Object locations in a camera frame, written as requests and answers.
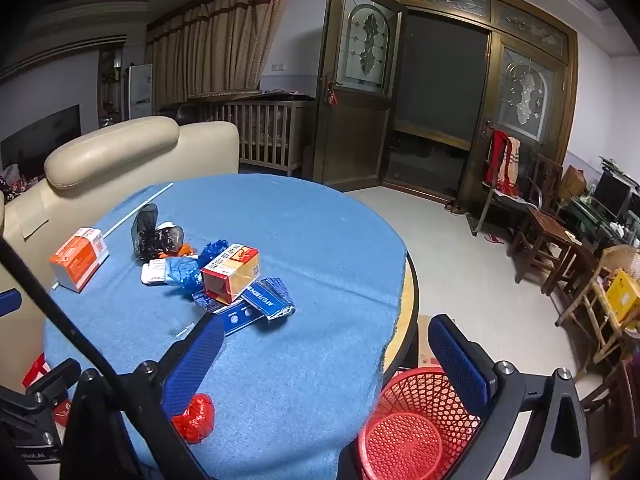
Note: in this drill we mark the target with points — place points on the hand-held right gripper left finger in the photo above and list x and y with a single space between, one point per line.
200 350

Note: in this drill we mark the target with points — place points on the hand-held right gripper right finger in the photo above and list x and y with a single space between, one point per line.
457 365

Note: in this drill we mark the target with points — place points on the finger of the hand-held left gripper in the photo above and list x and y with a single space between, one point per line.
7 302

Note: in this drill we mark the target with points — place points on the blue box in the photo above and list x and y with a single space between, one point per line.
237 321

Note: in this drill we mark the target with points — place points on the red wrapper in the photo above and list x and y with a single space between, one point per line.
197 417

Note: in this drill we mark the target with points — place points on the red yellow medicine box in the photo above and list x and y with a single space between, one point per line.
227 280

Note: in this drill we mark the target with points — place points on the blue plastic bag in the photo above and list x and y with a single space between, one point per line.
182 272

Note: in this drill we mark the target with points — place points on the orange white medicine box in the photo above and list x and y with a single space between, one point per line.
75 257

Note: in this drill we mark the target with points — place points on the red plastic mesh basket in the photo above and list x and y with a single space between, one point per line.
400 435

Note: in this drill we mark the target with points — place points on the small white box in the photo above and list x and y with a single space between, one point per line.
152 272

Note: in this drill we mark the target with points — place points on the orange plastic bag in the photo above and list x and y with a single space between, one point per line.
186 250

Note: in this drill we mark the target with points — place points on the black plastic bag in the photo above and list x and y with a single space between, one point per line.
150 237

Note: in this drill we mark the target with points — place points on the small clear plastic piece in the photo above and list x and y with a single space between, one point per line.
182 330

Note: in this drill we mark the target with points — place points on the brown cardboard box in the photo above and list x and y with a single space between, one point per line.
425 340

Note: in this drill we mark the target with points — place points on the red white package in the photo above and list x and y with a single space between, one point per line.
36 369

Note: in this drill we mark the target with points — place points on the round wooden table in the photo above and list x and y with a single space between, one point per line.
407 300

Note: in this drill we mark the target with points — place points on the floral patterned cloth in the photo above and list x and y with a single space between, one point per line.
10 180

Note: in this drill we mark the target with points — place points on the red slipper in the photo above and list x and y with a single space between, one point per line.
492 239

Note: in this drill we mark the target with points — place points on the blue tablecloth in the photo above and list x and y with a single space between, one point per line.
300 260

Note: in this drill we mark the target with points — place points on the thin white stick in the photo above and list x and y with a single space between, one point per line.
140 207

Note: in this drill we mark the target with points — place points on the pair of dark slippers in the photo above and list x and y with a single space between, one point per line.
455 206

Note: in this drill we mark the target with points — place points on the dark wooden stool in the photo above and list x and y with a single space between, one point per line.
582 260
542 225

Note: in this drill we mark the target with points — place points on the dark wooden chair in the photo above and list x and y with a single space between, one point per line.
625 390

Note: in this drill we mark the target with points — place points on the black television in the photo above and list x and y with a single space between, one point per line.
40 132

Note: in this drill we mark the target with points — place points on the yellow cardboard box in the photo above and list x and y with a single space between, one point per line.
622 297

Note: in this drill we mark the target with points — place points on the cream leather sofa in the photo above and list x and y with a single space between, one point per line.
125 160

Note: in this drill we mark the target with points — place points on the wicker armchair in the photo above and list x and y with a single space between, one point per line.
616 256

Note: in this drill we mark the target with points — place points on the glass computer desk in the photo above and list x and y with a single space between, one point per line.
600 222

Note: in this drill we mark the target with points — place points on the dark wooden armchair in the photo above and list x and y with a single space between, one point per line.
545 175

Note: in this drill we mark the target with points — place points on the red beige scarf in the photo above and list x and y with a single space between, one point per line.
500 160

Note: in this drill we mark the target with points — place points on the wooden stained glass door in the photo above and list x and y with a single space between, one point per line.
525 160
355 135

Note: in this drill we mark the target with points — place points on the wooden baby crib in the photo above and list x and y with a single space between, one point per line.
270 130

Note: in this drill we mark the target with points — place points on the black computer monitor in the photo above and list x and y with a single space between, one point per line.
611 192

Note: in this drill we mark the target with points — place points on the wooden display cabinet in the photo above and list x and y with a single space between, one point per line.
110 85

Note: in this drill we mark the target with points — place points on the white standing air conditioner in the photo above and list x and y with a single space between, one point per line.
139 92

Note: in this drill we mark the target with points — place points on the keys with red tassel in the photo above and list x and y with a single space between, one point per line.
331 96

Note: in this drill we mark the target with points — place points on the beige striped curtain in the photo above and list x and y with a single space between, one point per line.
215 50

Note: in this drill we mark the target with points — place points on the metal frame chair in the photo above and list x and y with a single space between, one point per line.
505 202

